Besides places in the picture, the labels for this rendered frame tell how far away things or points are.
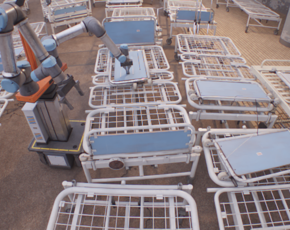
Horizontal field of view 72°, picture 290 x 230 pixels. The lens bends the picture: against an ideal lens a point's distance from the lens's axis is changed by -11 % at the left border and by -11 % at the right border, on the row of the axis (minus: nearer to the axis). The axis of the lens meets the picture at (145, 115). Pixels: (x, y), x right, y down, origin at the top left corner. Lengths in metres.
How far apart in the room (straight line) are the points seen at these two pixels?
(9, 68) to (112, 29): 1.98
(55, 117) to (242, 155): 1.51
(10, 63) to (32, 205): 1.27
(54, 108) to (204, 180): 1.47
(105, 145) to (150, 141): 0.31
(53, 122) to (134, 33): 1.79
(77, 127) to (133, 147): 0.83
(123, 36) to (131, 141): 1.99
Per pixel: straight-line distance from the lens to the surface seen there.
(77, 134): 2.17
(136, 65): 2.56
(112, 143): 1.54
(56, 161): 2.20
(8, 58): 1.46
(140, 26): 3.20
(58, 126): 2.04
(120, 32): 3.22
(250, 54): 4.79
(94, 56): 4.22
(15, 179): 2.44
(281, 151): 1.86
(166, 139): 1.55
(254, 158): 1.71
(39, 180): 2.32
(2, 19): 1.33
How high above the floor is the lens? 1.76
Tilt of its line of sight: 40 degrees down
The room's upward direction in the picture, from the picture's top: straight up
